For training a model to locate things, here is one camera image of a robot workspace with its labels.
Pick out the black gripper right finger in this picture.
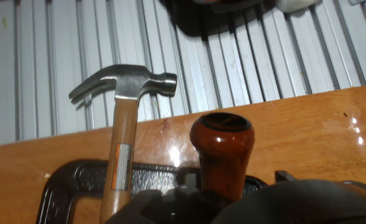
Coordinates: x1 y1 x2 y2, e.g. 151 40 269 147
274 170 298 183

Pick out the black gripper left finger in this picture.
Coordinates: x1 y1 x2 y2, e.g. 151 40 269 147
105 185 233 224

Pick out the black C-clamp with screw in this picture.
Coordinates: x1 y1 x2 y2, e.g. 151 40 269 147
35 159 268 224

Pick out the glossy brown wooden board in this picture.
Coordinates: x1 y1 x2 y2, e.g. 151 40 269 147
0 83 366 224

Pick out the white rounded lump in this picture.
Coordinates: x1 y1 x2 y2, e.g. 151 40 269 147
275 0 323 14

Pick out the wooden handled claw hammer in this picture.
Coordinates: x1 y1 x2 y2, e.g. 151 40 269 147
68 64 178 224

